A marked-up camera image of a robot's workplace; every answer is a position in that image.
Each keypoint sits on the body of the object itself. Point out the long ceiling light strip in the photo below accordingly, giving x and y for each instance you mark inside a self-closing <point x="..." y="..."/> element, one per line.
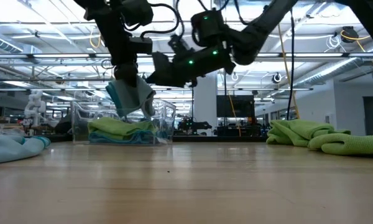
<point x="60" y="56"/>
<point x="267" y="55"/>

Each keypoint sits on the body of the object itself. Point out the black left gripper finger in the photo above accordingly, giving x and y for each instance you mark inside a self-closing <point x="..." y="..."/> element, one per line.
<point x="126" y="74"/>

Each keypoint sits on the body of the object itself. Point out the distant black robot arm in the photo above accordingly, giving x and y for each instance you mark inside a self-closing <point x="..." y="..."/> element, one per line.
<point x="194" y="125"/>

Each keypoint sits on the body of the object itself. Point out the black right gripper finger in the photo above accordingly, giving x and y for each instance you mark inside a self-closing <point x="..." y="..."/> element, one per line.
<point x="164" y="71"/>

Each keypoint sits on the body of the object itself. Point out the clear plastic bin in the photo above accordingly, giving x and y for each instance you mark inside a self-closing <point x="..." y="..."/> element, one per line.
<point x="81" y="124"/>

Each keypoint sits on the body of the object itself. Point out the black monitor screen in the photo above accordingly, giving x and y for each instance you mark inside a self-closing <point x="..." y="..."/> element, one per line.
<point x="235" y="106"/>

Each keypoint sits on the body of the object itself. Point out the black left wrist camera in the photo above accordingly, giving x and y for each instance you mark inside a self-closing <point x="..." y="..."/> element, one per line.
<point x="141" y="45"/>

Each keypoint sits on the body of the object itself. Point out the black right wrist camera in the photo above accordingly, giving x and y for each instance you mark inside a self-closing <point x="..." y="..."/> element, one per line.
<point x="178" y="45"/>

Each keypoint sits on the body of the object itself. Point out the green microfiber towel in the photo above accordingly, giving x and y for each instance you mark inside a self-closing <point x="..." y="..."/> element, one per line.
<point x="118" y="126"/>
<point x="348" y="143"/>
<point x="298" y="132"/>

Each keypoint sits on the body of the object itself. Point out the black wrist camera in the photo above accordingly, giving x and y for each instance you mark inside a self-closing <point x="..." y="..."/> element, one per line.
<point x="141" y="45"/>
<point x="178" y="45"/>

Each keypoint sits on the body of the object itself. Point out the white pillar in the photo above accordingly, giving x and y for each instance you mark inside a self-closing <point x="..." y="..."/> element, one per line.
<point x="205" y="105"/>

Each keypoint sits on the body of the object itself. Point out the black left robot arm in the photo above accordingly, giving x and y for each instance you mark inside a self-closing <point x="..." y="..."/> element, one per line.
<point x="102" y="15"/>

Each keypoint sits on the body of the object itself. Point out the white robot figure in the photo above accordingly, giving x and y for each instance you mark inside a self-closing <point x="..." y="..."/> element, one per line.
<point x="34" y="105"/>

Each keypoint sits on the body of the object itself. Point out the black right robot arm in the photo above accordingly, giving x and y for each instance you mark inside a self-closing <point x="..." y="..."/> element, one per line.
<point x="251" y="34"/>

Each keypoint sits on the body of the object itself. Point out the dark equipment table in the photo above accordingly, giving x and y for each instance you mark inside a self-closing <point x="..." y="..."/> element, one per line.
<point x="236" y="130"/>

